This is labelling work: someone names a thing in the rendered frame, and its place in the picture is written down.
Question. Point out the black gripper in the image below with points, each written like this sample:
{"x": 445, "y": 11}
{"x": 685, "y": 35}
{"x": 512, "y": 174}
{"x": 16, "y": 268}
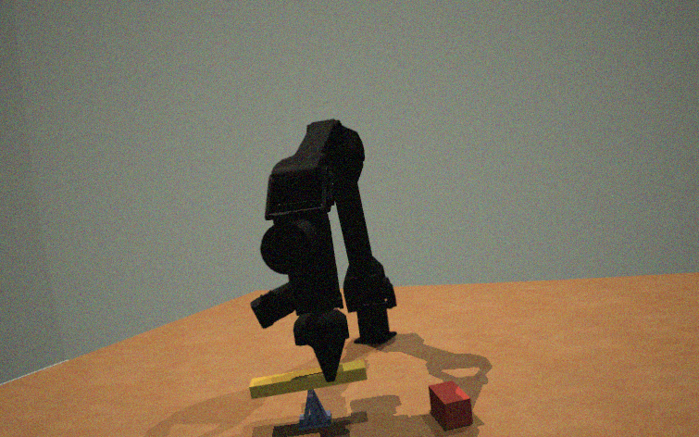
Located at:
{"x": 322, "y": 327}

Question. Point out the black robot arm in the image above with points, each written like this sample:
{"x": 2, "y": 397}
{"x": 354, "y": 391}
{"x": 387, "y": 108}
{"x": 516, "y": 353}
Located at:
{"x": 301, "y": 190}

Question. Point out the yellow bar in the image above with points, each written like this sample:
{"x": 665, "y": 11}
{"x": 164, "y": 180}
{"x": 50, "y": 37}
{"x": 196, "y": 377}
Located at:
{"x": 306, "y": 379}

